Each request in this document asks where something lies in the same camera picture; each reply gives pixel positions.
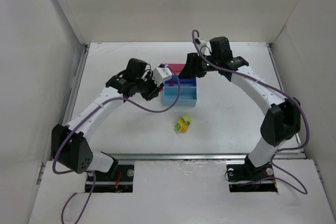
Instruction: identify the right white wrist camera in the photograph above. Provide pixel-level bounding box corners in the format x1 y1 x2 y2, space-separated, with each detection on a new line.
195 38 207 50

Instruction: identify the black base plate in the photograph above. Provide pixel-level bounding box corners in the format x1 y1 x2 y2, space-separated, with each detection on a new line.
225 164 278 193
85 164 134 193

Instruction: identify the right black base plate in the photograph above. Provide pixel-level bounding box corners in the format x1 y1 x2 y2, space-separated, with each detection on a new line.
225 164 278 193

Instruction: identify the dark blue container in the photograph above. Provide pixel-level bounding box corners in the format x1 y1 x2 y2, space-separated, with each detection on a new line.
165 75 197 88

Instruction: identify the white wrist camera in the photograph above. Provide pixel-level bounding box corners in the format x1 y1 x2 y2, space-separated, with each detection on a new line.
195 38 207 50
152 64 173 86

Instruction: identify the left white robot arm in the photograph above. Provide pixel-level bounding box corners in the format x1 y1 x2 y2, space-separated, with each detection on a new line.
51 58 172 178

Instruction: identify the yellow green lego cluster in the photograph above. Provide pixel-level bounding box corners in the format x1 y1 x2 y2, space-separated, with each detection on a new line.
174 115 192 133

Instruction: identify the pink container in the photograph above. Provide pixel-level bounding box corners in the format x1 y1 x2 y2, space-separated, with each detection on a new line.
167 63 185 75

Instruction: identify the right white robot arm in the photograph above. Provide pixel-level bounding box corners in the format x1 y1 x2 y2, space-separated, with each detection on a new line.
179 36 300 182

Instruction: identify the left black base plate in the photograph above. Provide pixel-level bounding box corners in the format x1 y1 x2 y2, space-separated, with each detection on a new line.
85 164 134 193

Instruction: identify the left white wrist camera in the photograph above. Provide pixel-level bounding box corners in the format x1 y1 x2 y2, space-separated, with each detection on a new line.
152 64 173 86

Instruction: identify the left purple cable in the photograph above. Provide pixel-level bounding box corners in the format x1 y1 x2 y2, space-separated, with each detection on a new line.
52 65 182 224

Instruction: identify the purple cable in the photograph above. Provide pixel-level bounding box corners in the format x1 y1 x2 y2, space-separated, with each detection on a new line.
52 65 182 224
191 29 310 195

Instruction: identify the light blue container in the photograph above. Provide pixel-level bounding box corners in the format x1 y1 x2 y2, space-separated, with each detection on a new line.
162 86 197 107

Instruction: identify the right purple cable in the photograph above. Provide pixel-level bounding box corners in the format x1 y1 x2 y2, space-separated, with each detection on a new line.
191 29 310 195

